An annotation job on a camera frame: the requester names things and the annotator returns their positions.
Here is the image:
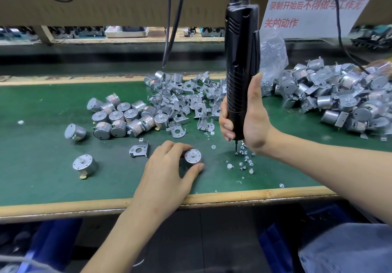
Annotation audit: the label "brown back panel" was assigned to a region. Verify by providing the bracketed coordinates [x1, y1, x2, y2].
[0, 0, 392, 28]

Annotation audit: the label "dark blue crate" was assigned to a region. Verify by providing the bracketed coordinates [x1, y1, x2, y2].
[257, 205, 362, 273]

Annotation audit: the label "silver metal bracket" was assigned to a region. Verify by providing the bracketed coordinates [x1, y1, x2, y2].
[129, 142, 151, 158]

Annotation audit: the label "small clear plastic bag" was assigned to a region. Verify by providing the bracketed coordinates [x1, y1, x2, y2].
[260, 28, 289, 96]

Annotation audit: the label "person's right forearm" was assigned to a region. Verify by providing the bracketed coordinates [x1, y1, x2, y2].
[266, 126, 392, 224]

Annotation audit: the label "grey blue trousers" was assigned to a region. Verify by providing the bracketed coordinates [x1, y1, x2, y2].
[299, 222, 392, 273]

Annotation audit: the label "black hanging cable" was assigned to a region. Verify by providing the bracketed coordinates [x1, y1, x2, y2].
[162, 0, 172, 68]
[165, 0, 187, 68]

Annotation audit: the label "person's left forearm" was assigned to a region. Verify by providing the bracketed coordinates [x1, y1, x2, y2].
[82, 205, 178, 273]

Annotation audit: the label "person's left hand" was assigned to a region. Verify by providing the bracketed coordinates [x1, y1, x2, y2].
[131, 140, 206, 222]

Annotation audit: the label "pile of metal brackets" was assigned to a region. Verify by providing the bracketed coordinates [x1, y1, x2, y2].
[144, 70, 227, 139]

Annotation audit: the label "silver round motor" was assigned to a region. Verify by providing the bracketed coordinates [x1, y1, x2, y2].
[183, 148, 203, 169]

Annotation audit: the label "scatter of small silver screws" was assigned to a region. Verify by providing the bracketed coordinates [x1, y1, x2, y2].
[211, 138, 285, 188]

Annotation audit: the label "pile of assembled motors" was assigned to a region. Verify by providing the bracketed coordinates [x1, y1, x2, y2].
[274, 57, 392, 141]

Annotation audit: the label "blue plastic bin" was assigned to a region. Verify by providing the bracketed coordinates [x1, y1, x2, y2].
[18, 220, 83, 273]

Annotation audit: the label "pile of silver motors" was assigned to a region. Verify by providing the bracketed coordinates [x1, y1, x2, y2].
[64, 92, 172, 179]

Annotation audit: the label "white paper sign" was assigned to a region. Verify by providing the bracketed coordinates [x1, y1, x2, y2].
[260, 0, 385, 39]

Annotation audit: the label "black electric screwdriver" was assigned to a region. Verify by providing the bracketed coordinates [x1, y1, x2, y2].
[223, 0, 261, 154]

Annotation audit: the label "person's right hand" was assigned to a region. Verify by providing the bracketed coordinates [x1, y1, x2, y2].
[218, 72, 276, 157]

